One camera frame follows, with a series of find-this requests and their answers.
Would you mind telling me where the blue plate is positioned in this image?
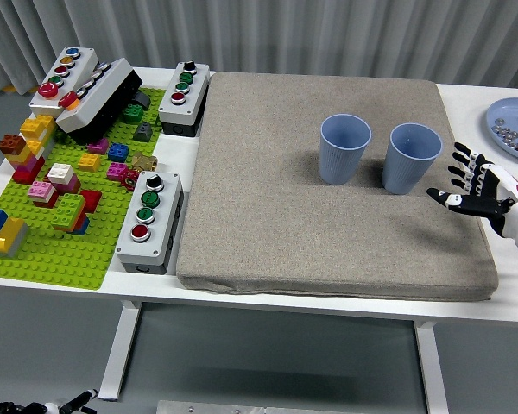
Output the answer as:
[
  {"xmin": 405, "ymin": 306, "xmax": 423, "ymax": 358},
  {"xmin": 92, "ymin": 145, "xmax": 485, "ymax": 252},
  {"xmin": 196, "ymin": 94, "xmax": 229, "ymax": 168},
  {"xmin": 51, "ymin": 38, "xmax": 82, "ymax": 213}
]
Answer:
[{"xmin": 486, "ymin": 97, "xmax": 518, "ymax": 164}]

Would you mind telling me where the dark grey sloped brick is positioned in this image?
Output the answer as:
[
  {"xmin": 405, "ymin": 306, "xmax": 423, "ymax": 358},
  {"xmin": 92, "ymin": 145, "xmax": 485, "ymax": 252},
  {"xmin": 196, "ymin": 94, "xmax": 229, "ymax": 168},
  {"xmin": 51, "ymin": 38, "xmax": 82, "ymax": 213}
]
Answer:
[{"xmin": 132, "ymin": 122, "xmax": 155, "ymax": 142}]

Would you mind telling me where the red toy brick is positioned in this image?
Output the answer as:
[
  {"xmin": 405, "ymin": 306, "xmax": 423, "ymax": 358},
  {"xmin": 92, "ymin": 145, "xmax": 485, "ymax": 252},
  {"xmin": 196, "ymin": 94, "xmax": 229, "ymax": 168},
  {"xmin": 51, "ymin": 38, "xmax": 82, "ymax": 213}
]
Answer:
[{"xmin": 80, "ymin": 189, "xmax": 103, "ymax": 215}]

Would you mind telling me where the grey five-button control box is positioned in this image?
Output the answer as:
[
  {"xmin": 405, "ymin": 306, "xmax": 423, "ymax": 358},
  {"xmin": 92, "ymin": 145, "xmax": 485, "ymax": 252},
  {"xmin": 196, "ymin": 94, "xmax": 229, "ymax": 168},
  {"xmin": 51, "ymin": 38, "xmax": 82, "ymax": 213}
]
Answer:
[{"xmin": 28, "ymin": 46, "xmax": 100, "ymax": 120}]

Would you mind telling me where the green orange blue brick stack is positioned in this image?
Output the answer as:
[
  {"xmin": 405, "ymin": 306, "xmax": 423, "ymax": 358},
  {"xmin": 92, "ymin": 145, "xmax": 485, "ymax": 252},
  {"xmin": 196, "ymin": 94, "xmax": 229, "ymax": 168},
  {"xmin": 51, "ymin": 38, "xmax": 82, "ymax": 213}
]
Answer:
[{"xmin": 51, "ymin": 192, "xmax": 91, "ymax": 236}]

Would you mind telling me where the grey-brown fabric mat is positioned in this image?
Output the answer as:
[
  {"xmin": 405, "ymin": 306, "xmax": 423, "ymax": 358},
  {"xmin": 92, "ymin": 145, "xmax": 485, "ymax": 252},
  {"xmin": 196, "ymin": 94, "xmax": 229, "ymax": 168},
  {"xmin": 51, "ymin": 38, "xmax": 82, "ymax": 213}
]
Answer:
[{"xmin": 175, "ymin": 71, "xmax": 499, "ymax": 302}]

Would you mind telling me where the green toy brick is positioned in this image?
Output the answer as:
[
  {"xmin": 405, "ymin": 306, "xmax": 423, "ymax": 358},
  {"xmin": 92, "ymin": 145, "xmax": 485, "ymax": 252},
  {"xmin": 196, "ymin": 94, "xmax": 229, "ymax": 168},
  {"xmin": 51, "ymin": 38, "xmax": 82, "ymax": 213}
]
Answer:
[{"xmin": 122, "ymin": 104, "xmax": 145, "ymax": 125}]

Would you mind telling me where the blue ribbed plastic cup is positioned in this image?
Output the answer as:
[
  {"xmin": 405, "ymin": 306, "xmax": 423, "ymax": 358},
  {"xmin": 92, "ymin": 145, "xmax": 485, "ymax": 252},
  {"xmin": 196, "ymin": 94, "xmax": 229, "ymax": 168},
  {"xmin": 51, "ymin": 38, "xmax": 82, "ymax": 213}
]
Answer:
[
  {"xmin": 319, "ymin": 113, "xmax": 373, "ymax": 186},
  {"xmin": 381, "ymin": 122, "xmax": 443, "ymax": 196}
]

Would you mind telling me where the magenta toy brick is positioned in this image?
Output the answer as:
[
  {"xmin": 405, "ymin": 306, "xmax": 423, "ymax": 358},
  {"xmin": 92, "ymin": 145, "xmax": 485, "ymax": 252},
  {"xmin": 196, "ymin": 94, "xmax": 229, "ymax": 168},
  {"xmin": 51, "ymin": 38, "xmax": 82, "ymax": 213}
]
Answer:
[
  {"xmin": 106, "ymin": 162, "xmax": 129, "ymax": 181},
  {"xmin": 86, "ymin": 137, "xmax": 110, "ymax": 155}
]

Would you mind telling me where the yellow toy brick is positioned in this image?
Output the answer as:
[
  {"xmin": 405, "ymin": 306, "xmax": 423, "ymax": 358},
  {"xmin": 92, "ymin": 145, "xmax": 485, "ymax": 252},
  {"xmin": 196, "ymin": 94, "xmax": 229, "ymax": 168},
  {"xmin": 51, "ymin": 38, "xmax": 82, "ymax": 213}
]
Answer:
[{"xmin": 77, "ymin": 153, "xmax": 102, "ymax": 173}]

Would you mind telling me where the tall multicolour brick tower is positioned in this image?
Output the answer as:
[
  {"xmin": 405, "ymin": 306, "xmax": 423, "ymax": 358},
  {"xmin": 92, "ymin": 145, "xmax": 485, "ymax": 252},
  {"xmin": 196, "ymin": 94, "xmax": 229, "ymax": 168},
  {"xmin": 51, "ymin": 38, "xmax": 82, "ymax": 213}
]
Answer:
[{"xmin": 0, "ymin": 114, "xmax": 58, "ymax": 185}]

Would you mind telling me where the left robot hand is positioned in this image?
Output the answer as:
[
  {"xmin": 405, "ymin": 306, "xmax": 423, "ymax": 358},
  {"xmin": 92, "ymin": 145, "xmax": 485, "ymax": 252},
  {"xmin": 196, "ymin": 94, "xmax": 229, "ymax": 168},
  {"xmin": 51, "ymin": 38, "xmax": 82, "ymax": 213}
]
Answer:
[{"xmin": 0, "ymin": 387, "xmax": 99, "ymax": 414}]

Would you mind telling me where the grey tilted control box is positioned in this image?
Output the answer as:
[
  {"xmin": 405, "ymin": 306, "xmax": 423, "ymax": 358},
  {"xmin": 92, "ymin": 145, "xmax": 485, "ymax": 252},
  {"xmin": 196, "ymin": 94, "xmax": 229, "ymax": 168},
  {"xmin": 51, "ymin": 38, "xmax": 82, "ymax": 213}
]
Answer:
[{"xmin": 55, "ymin": 57, "xmax": 144, "ymax": 146}]

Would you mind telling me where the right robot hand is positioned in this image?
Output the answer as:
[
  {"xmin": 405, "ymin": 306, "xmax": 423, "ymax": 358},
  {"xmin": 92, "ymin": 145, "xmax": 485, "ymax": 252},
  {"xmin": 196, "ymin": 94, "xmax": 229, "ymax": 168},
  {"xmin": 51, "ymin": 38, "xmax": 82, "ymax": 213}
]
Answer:
[{"xmin": 426, "ymin": 141, "xmax": 518, "ymax": 249}]

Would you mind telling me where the yellow and grey brick stack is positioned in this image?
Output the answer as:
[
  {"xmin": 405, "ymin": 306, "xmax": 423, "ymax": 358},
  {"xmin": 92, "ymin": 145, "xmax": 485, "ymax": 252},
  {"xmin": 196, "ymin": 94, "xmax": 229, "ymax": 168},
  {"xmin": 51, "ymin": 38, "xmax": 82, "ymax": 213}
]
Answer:
[{"xmin": 0, "ymin": 216, "xmax": 30, "ymax": 259}]

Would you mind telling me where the white table leg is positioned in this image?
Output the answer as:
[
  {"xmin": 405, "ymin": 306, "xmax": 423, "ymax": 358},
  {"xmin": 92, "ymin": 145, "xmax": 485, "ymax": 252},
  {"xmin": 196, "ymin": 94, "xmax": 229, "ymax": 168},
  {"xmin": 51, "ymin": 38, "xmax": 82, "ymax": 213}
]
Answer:
[
  {"xmin": 413, "ymin": 321, "xmax": 450, "ymax": 414},
  {"xmin": 98, "ymin": 300, "xmax": 142, "ymax": 400}
]

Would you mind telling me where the grey pleated curtain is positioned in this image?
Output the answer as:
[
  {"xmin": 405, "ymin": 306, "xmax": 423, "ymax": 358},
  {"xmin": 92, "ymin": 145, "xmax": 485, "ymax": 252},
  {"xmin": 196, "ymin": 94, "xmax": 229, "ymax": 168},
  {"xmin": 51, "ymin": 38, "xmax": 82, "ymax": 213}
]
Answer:
[{"xmin": 0, "ymin": 0, "xmax": 518, "ymax": 94}]

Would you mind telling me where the blue toy brick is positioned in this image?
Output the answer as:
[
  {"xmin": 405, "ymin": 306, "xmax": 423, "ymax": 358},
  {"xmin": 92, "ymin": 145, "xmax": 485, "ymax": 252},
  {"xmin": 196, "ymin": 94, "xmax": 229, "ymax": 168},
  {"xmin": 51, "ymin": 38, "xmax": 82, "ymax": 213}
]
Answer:
[{"xmin": 107, "ymin": 142, "xmax": 130, "ymax": 164}]

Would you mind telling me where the pink white red brick stack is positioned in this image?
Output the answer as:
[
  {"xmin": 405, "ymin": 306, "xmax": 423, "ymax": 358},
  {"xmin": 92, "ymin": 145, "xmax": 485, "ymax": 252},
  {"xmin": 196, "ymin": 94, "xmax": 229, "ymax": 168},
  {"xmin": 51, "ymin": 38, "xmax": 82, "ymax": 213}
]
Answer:
[{"xmin": 28, "ymin": 180, "xmax": 60, "ymax": 210}]

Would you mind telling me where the brass valve with red handwheel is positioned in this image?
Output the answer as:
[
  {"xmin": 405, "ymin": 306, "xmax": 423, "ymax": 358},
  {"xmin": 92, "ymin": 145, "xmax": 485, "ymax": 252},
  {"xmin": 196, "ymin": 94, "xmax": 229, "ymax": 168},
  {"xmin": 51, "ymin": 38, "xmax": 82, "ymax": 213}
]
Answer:
[{"xmin": 121, "ymin": 151, "xmax": 159, "ymax": 189}]

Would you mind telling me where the white and pink brick stack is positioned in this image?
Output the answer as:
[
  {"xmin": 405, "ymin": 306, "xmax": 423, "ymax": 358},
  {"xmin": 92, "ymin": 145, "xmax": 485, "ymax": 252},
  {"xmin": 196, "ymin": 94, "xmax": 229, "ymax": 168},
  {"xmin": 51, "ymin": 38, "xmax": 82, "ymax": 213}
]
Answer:
[{"xmin": 47, "ymin": 162, "xmax": 82, "ymax": 195}]

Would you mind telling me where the grey four-button control box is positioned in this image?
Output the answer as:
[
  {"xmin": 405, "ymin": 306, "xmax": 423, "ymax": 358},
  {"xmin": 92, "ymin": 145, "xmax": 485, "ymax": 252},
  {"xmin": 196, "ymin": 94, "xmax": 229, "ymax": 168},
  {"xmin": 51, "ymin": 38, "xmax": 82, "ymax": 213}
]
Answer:
[
  {"xmin": 158, "ymin": 60, "xmax": 212, "ymax": 138},
  {"xmin": 115, "ymin": 171, "xmax": 185, "ymax": 276}
]

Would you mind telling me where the green brick baseplate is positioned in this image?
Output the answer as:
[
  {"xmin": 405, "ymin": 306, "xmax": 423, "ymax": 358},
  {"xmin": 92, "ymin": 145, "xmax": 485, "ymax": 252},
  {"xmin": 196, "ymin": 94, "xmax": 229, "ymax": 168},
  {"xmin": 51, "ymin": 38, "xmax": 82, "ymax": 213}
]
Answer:
[{"xmin": 0, "ymin": 87, "xmax": 167, "ymax": 292}]

